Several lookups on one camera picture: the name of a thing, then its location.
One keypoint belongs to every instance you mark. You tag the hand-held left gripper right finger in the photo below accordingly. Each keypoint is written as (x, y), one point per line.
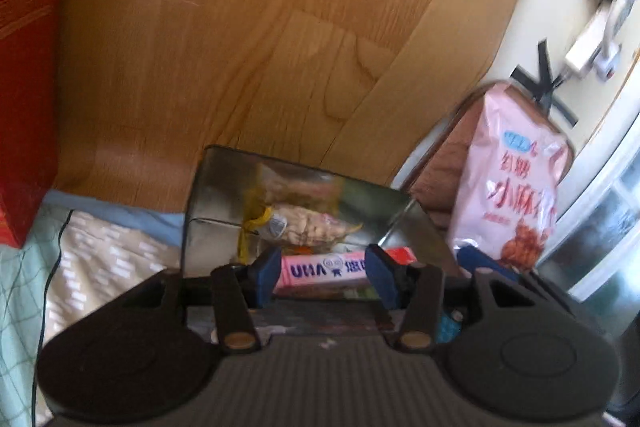
(382, 277)

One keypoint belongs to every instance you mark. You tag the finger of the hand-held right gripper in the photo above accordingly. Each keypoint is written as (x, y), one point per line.
(480, 261)

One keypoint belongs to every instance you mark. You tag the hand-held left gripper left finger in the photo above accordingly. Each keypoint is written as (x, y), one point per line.
(265, 274)

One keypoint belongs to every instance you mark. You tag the pink candy stick pack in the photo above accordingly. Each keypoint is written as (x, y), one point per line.
(310, 274)

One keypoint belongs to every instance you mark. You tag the black tin box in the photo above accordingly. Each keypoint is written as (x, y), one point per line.
(220, 187)

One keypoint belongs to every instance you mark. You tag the clear peanut bag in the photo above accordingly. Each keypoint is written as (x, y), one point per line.
(305, 222)

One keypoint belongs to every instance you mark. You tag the blue mat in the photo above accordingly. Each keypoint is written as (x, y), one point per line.
(446, 327)

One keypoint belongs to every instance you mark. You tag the pink snack bag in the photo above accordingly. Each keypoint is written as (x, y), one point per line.
(505, 167)

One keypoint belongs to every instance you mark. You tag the brown cushion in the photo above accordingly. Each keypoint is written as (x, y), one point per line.
(440, 167)

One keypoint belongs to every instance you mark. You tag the patterned bed sheet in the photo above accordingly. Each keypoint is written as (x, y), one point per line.
(100, 247)

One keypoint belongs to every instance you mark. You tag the long black tape strip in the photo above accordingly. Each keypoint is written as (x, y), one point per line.
(545, 94)

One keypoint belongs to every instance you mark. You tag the short black tape strip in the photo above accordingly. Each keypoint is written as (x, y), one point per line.
(546, 67)

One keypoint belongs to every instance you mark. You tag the white plug adapter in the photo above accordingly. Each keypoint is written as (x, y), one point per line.
(607, 62)

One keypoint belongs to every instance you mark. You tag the wooden headboard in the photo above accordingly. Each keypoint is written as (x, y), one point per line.
(250, 32)

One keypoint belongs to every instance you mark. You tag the white power strip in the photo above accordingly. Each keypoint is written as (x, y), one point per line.
(587, 39)

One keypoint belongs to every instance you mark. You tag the red gift box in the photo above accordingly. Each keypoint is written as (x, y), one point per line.
(30, 82)

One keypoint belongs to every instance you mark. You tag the white window frame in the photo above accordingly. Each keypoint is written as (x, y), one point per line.
(600, 207)

